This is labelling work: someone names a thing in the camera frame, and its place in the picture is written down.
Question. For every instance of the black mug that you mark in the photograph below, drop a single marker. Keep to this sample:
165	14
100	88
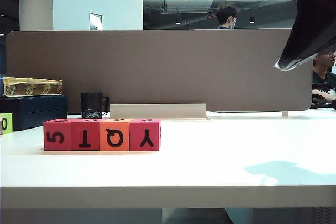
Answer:
90	106

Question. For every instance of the yellow decorated box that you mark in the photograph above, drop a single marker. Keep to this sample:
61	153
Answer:
31	87

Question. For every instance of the green foam block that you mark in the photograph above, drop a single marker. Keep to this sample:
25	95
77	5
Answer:
8	129

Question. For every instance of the dark-haired person with mask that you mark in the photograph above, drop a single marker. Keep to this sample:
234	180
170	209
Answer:
225	15

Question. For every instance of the dark blue box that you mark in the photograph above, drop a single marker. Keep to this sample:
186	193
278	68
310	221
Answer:
34	108

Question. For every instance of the round ceiling spotlight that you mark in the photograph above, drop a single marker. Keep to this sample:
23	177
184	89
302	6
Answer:
252	20

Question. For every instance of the black headphones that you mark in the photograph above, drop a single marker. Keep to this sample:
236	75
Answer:
319	103

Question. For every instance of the person in dark green shirt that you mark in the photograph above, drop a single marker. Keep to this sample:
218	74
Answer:
323	79

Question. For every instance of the grey divider foot clamp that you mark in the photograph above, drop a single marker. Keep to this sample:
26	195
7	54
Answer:
284	114

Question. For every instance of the orange block letter Q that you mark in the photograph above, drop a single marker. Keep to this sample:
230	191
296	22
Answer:
103	129

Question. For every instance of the red block letter Y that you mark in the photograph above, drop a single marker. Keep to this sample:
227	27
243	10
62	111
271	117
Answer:
135	129

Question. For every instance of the grey vented panel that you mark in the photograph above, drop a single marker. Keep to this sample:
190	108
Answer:
321	216

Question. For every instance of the brown desk divider panel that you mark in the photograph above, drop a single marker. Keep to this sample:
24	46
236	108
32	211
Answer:
170	69

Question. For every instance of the red block digit 5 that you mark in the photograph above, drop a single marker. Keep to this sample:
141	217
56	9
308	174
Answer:
67	145

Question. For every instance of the red block letters B T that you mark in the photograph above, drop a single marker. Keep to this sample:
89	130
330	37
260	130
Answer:
76	127

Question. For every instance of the silver wall sign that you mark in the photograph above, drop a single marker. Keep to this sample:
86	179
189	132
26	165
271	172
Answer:
95	22

